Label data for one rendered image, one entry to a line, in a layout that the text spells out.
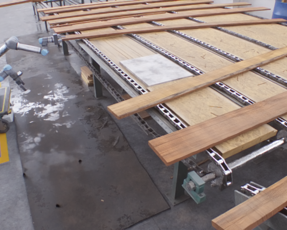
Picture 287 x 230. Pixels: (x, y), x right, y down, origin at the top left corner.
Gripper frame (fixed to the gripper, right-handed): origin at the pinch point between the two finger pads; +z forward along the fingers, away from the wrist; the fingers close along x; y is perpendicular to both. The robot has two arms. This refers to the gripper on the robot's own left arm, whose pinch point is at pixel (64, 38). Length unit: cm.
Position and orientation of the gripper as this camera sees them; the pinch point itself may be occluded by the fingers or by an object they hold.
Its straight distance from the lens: 345.2
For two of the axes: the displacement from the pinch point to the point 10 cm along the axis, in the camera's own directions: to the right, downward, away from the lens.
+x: 0.0, -8.3, -5.5
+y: 3.3, 5.2, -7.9
